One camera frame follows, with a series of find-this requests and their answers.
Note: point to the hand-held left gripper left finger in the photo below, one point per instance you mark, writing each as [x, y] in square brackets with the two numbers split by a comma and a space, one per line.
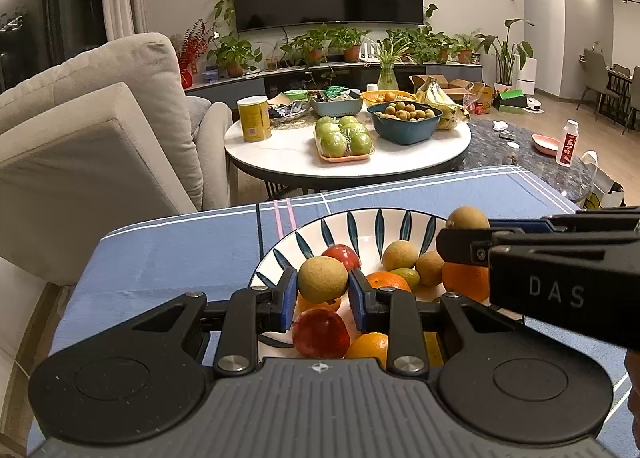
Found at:
[289, 300]

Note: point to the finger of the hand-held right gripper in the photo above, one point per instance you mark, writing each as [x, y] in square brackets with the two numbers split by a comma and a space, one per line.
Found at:
[465, 248]
[520, 224]

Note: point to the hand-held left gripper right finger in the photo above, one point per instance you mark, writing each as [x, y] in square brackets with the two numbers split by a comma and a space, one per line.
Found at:
[357, 303]

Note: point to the small orange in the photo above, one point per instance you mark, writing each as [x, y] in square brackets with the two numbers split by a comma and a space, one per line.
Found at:
[330, 306]
[367, 348]

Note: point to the brown longan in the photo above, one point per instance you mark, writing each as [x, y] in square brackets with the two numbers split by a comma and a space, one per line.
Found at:
[322, 279]
[400, 255]
[429, 268]
[467, 217]

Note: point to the red nectarine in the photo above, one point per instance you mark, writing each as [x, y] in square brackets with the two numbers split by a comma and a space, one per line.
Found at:
[320, 333]
[345, 254]

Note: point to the small green fruit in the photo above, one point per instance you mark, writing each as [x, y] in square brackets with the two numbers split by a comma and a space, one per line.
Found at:
[407, 275]

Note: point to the striped white ceramic bowl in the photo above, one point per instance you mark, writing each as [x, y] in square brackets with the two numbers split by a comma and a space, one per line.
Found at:
[360, 233]

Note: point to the dark marble table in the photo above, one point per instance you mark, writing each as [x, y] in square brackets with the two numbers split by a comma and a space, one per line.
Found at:
[500, 154]

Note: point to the pink dish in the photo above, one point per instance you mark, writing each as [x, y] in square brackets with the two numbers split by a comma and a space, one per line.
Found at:
[545, 144]

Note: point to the white paper bag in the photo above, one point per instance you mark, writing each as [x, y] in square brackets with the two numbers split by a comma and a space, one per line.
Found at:
[602, 188]

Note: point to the white bottle red label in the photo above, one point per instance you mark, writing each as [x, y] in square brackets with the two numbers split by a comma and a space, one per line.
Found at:
[567, 145]

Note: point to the blue striped tablecloth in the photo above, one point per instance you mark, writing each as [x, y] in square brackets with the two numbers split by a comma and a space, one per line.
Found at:
[175, 258]

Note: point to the green box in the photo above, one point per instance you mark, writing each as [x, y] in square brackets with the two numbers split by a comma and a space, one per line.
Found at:
[511, 100]

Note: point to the dark blue bowl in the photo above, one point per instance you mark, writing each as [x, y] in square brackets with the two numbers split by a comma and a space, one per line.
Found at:
[405, 133]

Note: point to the cardboard boxes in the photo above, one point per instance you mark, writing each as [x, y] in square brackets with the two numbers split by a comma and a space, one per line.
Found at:
[475, 90]

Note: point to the round white coffee table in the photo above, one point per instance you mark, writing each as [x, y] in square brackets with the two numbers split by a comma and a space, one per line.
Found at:
[290, 154]

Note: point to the pile of longans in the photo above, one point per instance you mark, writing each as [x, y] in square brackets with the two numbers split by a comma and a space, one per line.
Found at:
[405, 111]

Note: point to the bunch of bananas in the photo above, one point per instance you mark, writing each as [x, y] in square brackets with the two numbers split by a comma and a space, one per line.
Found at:
[440, 98]

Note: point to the white air purifier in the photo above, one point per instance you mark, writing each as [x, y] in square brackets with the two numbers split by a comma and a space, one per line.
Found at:
[526, 74]

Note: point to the tray of green apples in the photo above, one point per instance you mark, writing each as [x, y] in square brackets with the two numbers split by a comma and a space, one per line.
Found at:
[345, 140]

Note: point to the grey dining chair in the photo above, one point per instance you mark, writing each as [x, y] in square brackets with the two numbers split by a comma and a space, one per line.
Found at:
[634, 98]
[595, 70]

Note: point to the tall leafy floor plant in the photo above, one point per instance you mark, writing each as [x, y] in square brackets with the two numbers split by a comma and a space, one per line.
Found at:
[507, 53]

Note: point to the orange plastic basket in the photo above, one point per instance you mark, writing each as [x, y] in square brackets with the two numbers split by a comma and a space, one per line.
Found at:
[372, 98]

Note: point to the potted green plant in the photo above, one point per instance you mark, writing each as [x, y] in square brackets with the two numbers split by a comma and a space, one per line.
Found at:
[442, 50]
[410, 45]
[312, 50]
[352, 45]
[465, 53]
[235, 55]

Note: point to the yellow can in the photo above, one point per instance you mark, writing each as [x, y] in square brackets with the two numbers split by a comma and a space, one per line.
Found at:
[254, 119]

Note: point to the green vase with plant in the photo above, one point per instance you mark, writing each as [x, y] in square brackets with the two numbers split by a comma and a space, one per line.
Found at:
[387, 78]

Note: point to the dish of snack packets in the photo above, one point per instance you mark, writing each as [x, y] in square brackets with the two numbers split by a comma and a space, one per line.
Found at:
[287, 110]

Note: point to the grey basket of snacks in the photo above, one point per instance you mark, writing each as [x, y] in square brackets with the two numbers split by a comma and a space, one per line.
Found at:
[335, 108]

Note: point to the white router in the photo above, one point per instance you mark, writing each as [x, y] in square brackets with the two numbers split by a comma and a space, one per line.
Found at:
[371, 52]

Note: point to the beige armchair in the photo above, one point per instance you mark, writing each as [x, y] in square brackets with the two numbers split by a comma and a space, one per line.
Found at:
[100, 148]

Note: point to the red flower plant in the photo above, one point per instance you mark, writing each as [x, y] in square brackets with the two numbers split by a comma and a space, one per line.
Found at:
[192, 45]

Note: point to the dark framed window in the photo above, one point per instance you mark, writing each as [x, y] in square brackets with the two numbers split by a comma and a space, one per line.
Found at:
[30, 13]

